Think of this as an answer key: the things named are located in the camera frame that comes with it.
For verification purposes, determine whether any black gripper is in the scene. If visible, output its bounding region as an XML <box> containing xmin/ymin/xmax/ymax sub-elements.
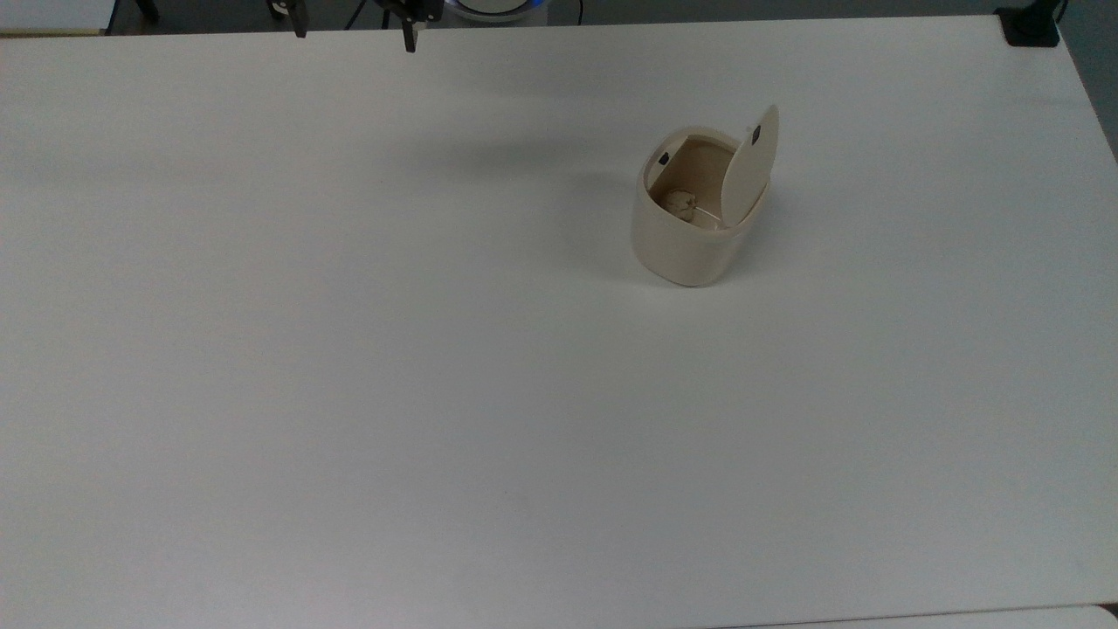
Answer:
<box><xmin>377</xmin><ymin>0</ymin><xmax>443</xmax><ymax>53</ymax></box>

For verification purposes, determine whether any cream oval bin lid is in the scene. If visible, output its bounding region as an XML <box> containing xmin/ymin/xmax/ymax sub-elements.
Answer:
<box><xmin>721</xmin><ymin>104</ymin><xmax>781</xmax><ymax>229</ymax></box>

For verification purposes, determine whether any cream plastic trash bin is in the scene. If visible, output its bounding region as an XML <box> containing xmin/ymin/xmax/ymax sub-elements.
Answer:
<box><xmin>631</xmin><ymin>125</ymin><xmax>773</xmax><ymax>288</ymax></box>

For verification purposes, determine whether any light table with wood edge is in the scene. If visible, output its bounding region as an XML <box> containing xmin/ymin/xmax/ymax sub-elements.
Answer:
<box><xmin>0</xmin><ymin>0</ymin><xmax>120</xmax><ymax>38</ymax></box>

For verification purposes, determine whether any black camera stand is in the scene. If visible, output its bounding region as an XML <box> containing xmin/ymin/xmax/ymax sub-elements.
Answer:
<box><xmin>266</xmin><ymin>0</ymin><xmax>310</xmax><ymax>39</ymax></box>

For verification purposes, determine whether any black table clamp mount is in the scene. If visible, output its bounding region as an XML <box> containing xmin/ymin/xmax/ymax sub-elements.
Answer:
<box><xmin>994</xmin><ymin>0</ymin><xmax>1068</xmax><ymax>48</ymax></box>

